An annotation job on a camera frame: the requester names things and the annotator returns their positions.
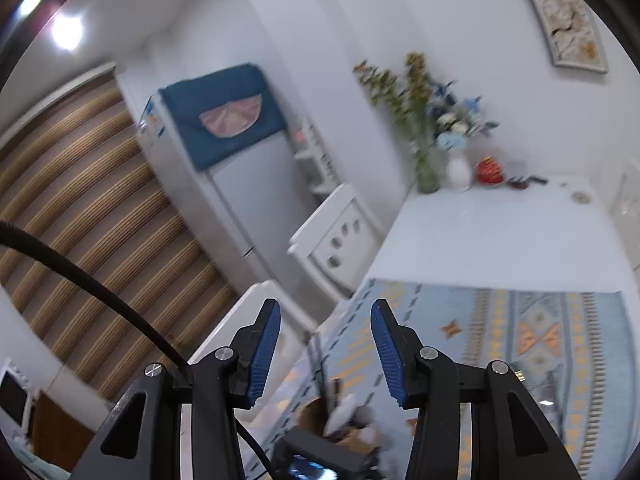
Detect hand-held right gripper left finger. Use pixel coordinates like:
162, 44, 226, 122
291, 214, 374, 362
70, 298, 282, 480

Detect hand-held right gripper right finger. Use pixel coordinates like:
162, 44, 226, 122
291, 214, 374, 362
370, 298, 583, 480

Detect cardboard utensil holder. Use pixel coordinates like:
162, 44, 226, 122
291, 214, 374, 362
297, 395, 383, 461

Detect white ceramic spoon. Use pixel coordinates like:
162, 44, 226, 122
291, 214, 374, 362
324, 397, 358, 433

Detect blue patterned table mat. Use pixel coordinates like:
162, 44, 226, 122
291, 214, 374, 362
270, 277, 633, 480

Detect silver refrigerator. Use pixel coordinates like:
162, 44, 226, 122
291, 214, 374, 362
137, 62, 351, 301

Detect glass vase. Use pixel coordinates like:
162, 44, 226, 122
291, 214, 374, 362
414, 145, 448, 194

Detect white ceramic vase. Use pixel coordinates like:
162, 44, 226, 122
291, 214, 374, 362
446, 155, 473, 190

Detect white corner shelf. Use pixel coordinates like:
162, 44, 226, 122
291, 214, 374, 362
292, 115, 346, 196

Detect red lidded tea cup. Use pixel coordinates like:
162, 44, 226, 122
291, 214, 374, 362
474, 156, 506, 185

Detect brown striped curtain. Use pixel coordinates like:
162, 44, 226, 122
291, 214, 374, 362
0, 72, 241, 403

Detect brown wooden cabinet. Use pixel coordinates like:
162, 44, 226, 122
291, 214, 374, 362
25, 392, 96, 461

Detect blue artificial flowers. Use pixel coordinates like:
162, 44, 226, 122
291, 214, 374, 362
430, 80, 501, 153

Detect white microwave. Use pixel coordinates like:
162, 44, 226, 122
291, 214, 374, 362
0, 360, 36, 443

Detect blue refrigerator cover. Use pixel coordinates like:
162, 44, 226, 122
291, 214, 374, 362
159, 62, 288, 172

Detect green flower bouquet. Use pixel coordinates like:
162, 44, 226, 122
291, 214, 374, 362
352, 51, 453, 161

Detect ceiling light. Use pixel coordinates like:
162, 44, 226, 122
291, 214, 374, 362
50, 15, 86, 51

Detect light framed floral picture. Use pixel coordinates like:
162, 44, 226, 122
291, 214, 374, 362
509, 0, 610, 73

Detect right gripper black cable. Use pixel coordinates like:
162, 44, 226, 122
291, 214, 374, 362
0, 220, 276, 480

